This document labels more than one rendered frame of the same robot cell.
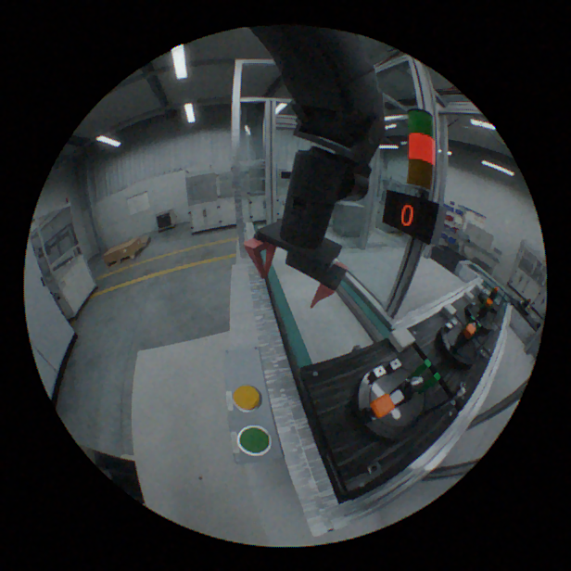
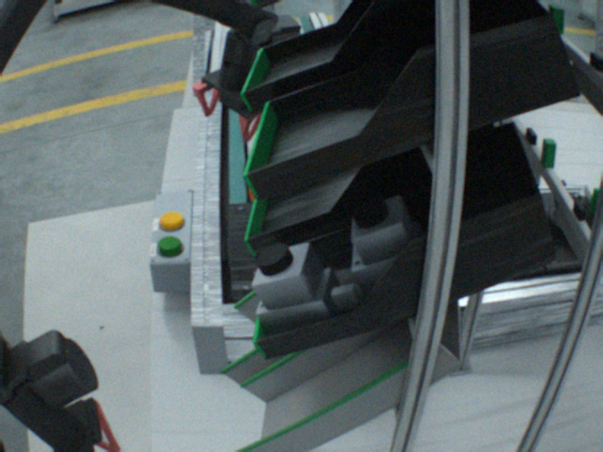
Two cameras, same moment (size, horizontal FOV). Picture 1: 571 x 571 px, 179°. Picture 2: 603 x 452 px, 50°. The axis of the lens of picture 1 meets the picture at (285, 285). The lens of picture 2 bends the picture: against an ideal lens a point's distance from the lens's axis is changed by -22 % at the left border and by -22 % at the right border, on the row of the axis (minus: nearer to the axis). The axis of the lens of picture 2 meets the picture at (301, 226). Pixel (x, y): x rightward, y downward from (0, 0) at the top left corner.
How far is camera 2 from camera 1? 1.07 m
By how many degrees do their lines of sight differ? 7
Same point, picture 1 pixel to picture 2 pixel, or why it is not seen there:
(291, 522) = (182, 377)
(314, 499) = (204, 299)
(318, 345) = not seen: hidden behind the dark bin
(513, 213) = not seen: outside the picture
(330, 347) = not seen: hidden behind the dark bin
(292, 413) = (208, 235)
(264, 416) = (183, 235)
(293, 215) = (223, 70)
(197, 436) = (108, 291)
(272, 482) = (175, 334)
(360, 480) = (245, 284)
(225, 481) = (127, 330)
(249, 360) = (181, 199)
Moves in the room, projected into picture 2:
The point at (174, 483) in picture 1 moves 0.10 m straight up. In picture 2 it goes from (70, 334) to (57, 290)
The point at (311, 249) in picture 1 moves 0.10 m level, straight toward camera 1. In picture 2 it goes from (236, 91) to (210, 117)
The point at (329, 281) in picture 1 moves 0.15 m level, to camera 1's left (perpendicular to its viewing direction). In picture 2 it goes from (245, 113) to (159, 112)
